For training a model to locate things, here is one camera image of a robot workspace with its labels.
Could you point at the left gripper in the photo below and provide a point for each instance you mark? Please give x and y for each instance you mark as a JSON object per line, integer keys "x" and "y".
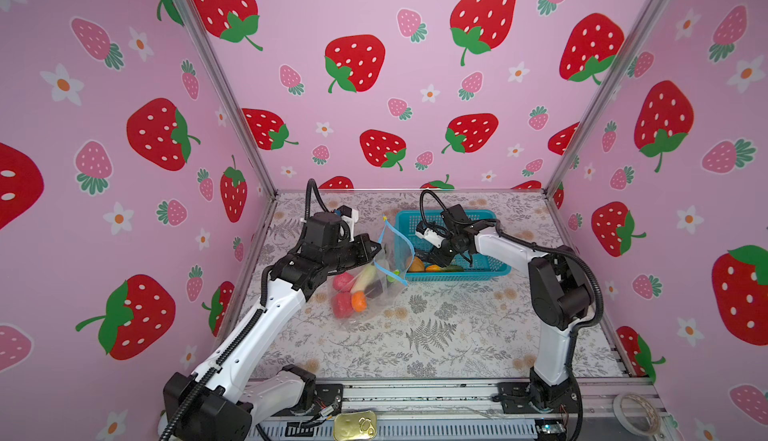
{"x": 363, "y": 255}

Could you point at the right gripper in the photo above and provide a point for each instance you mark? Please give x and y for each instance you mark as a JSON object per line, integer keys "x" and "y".
{"x": 435, "y": 255}

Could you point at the magenta toy fruit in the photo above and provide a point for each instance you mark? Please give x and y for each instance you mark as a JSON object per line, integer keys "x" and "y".
{"x": 344, "y": 282}

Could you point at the red toy pepper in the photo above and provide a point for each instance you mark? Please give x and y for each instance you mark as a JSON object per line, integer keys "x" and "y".
{"x": 342, "y": 305}

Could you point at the clear zip top bag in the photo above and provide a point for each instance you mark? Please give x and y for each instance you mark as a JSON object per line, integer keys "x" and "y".
{"x": 392, "y": 264}

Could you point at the orange toy fruit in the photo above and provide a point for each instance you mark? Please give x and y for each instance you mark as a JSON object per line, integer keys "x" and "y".
{"x": 358, "y": 301}

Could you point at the dark eggplant toy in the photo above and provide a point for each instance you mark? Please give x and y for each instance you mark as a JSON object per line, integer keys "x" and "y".
{"x": 375, "y": 289}

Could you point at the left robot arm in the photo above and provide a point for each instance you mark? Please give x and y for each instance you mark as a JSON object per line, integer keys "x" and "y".
{"x": 207, "y": 404}

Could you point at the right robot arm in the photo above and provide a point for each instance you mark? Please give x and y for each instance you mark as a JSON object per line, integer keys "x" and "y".
{"x": 564, "y": 295}

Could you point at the gold tin can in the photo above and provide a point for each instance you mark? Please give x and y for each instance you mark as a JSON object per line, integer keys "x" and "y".
{"x": 355, "y": 426}

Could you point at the clear tape roll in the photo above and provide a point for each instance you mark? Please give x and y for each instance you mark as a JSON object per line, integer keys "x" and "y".
{"x": 636, "y": 415}

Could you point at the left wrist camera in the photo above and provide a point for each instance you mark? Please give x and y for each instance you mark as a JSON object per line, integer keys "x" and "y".
{"x": 328, "y": 231}

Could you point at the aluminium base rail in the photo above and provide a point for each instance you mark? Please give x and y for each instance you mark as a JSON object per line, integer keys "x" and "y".
{"x": 486, "y": 398}

